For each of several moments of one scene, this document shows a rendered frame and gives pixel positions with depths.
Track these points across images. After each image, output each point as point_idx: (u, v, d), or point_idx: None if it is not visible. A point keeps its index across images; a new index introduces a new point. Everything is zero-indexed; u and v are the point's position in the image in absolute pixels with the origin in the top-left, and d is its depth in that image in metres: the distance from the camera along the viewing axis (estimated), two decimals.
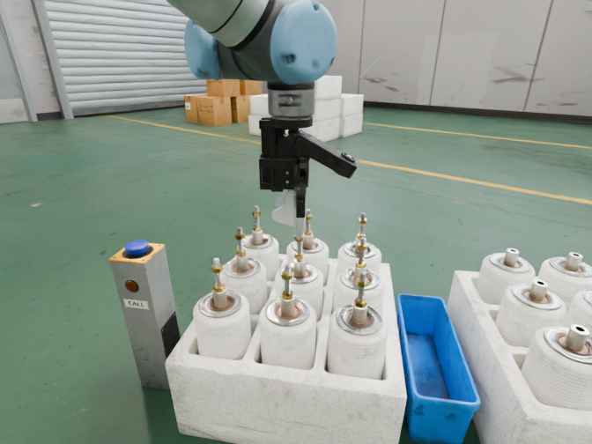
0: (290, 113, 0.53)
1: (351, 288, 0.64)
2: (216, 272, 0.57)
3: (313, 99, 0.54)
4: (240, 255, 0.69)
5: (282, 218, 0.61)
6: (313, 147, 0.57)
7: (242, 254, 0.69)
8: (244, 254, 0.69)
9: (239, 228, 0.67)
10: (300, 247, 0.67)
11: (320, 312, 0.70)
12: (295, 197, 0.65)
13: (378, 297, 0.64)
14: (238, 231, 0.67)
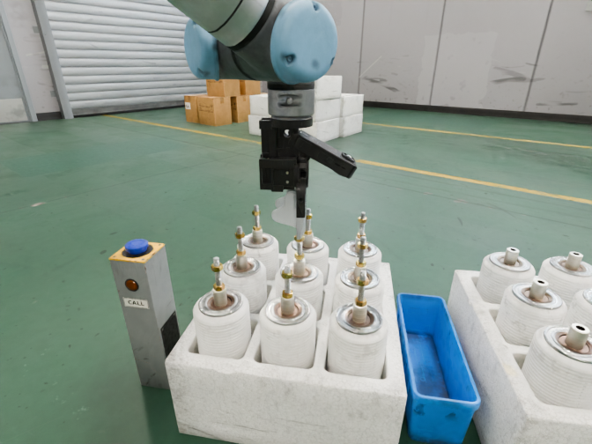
0: (290, 113, 0.53)
1: (351, 287, 0.64)
2: (216, 271, 0.57)
3: (313, 99, 0.54)
4: (240, 254, 0.69)
5: (282, 218, 0.61)
6: (313, 147, 0.57)
7: (242, 253, 0.69)
8: (244, 253, 0.69)
9: (239, 227, 0.67)
10: (299, 248, 0.66)
11: (320, 311, 0.70)
12: (295, 197, 0.65)
13: (378, 296, 0.64)
14: (238, 230, 0.67)
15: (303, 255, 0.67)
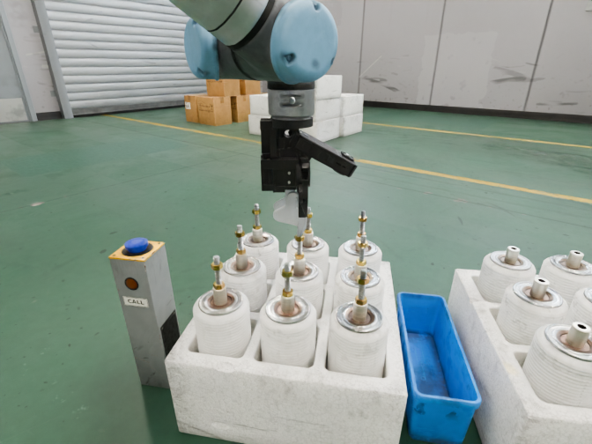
0: (292, 113, 0.53)
1: (351, 286, 0.64)
2: (216, 270, 0.56)
3: (314, 99, 0.55)
4: (240, 253, 0.68)
5: (284, 218, 0.61)
6: (314, 147, 0.57)
7: (242, 251, 0.68)
8: (244, 251, 0.69)
9: (239, 226, 0.67)
10: (298, 246, 0.67)
11: (320, 310, 0.70)
12: None
13: (378, 294, 0.64)
14: (238, 228, 0.67)
15: (295, 255, 0.67)
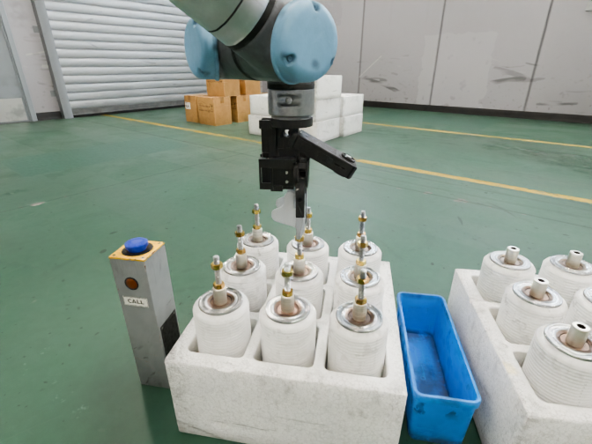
0: (289, 113, 0.53)
1: (351, 285, 0.64)
2: (216, 270, 0.57)
3: (313, 99, 0.54)
4: (240, 252, 0.69)
5: (282, 218, 0.61)
6: (313, 147, 0.57)
7: (242, 251, 0.68)
8: (244, 251, 0.69)
9: (239, 225, 0.67)
10: (298, 248, 0.66)
11: (320, 310, 0.70)
12: (295, 197, 0.65)
13: (378, 294, 0.64)
14: (238, 228, 0.67)
15: (302, 256, 0.67)
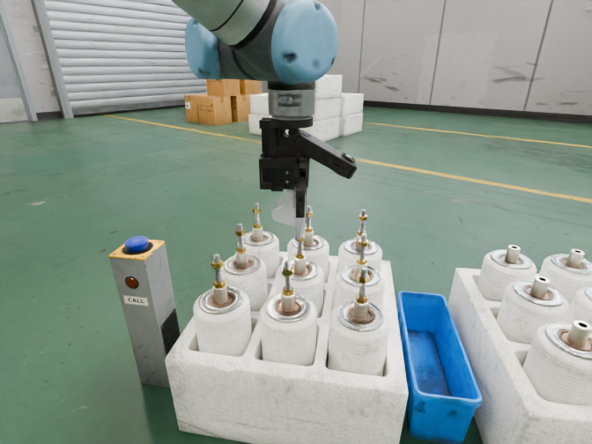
0: (290, 113, 0.53)
1: (351, 284, 0.64)
2: (216, 269, 0.56)
3: (313, 99, 0.54)
4: (240, 251, 0.68)
5: (282, 218, 0.61)
6: (313, 147, 0.57)
7: (242, 250, 0.68)
8: (244, 250, 0.69)
9: (239, 225, 0.67)
10: (298, 247, 0.67)
11: (321, 309, 0.70)
12: (295, 197, 0.65)
13: (379, 293, 0.64)
14: (238, 226, 0.67)
15: (298, 256, 0.67)
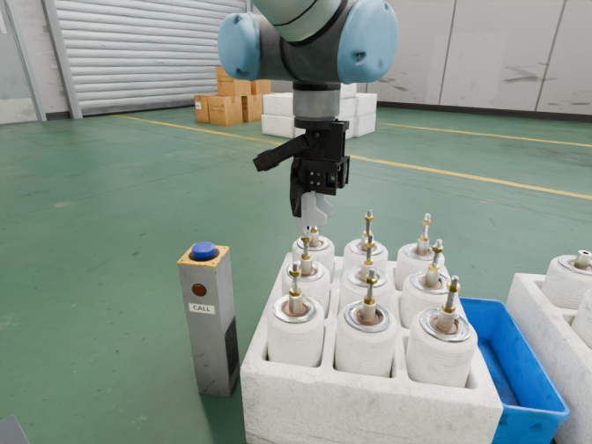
0: None
1: (425, 292, 0.62)
2: (295, 277, 0.54)
3: None
4: (307, 258, 0.66)
5: (325, 210, 0.64)
6: None
7: (309, 256, 0.66)
8: (310, 256, 0.67)
9: (307, 231, 0.64)
10: (366, 253, 0.65)
11: None
12: (307, 207, 0.61)
13: (454, 301, 0.62)
14: None
15: (366, 262, 0.64)
